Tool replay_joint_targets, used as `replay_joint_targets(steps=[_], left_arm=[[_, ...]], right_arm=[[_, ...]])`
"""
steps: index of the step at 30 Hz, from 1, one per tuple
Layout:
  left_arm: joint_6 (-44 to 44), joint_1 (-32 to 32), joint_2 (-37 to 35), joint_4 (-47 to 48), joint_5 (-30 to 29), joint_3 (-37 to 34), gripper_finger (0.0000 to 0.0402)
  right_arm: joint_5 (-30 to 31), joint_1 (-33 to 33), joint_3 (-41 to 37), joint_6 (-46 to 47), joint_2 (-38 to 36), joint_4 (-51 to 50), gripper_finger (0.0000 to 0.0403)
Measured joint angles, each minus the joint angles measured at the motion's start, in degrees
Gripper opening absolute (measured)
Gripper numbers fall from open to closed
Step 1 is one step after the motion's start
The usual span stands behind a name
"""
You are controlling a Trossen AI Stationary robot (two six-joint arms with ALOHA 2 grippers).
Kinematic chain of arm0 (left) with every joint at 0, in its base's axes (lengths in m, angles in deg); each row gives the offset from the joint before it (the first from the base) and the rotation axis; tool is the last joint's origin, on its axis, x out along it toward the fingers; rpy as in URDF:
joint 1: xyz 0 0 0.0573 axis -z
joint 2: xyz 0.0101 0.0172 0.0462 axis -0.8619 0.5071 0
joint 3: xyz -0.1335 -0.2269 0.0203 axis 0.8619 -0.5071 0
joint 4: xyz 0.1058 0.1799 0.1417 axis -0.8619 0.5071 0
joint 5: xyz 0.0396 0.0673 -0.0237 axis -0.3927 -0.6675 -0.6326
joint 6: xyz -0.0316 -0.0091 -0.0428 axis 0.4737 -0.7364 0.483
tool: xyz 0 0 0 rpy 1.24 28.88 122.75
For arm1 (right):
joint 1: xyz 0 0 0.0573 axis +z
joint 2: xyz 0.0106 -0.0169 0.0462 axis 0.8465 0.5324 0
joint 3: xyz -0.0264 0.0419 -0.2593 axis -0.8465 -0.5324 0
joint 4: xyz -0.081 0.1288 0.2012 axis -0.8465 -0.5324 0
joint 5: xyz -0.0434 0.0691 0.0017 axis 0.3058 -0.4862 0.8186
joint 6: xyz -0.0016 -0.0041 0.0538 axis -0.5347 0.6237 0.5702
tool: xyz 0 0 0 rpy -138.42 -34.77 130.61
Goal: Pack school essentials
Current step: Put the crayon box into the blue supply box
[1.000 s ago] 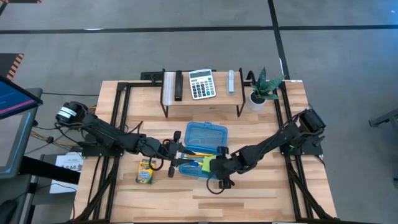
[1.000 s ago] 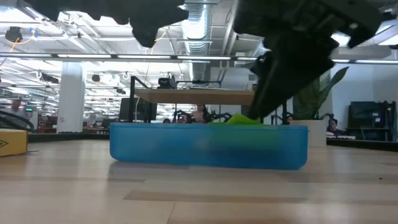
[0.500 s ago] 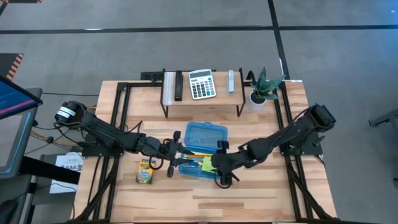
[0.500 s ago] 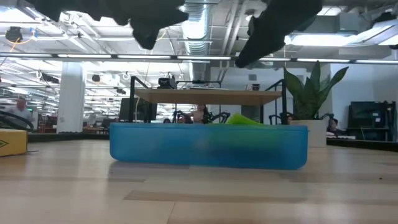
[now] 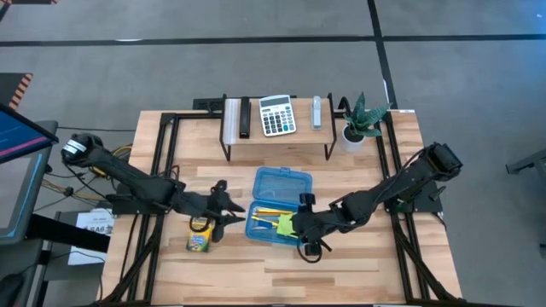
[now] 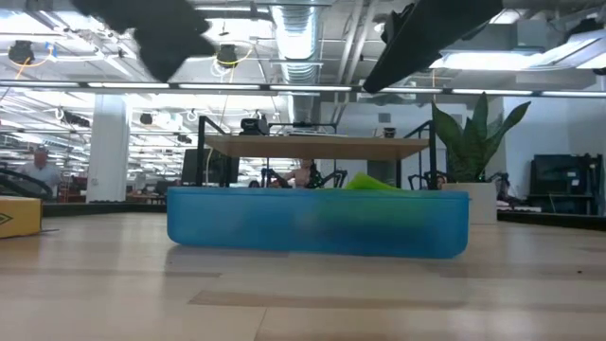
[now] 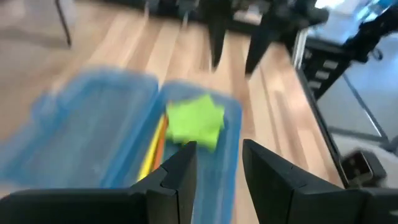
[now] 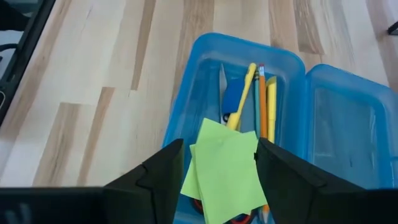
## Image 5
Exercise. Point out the black monitor stand base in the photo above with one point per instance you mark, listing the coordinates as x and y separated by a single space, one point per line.
64 232

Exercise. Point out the grey desk calculator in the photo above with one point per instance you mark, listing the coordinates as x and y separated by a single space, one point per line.
278 115

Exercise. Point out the dark computer screen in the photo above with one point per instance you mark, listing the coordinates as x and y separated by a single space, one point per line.
21 136

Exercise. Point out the black power strip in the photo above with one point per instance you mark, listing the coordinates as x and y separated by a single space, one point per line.
207 104

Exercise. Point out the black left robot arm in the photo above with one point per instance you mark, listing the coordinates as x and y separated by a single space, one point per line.
128 175

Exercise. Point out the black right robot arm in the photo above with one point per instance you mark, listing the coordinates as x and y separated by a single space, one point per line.
396 183

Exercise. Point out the blue plastic pencil case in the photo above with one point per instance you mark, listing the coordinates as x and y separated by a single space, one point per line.
279 187

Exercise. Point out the green sticky note pad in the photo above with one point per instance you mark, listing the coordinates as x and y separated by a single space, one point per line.
283 226

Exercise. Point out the potted plant in white pot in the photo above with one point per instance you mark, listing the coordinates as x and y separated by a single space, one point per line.
360 123

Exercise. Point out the hazard striped floor plate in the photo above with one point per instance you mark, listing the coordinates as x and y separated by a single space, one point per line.
17 89

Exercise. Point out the black stapler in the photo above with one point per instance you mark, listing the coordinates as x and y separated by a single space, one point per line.
244 117

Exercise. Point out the black aluminium table frame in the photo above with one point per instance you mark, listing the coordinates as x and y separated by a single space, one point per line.
167 117

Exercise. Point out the wooden shelf riser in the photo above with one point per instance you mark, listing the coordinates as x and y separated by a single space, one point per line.
298 137

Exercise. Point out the yellow crayon box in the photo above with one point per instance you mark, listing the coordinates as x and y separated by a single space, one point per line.
199 241

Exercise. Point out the grey stand leg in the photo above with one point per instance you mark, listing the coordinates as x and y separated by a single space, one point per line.
529 164

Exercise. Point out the white printed paper sheet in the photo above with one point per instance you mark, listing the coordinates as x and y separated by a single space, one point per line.
91 221

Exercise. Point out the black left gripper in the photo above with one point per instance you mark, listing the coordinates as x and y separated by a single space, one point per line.
205 206

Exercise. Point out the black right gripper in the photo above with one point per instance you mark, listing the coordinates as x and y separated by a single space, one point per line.
320 221

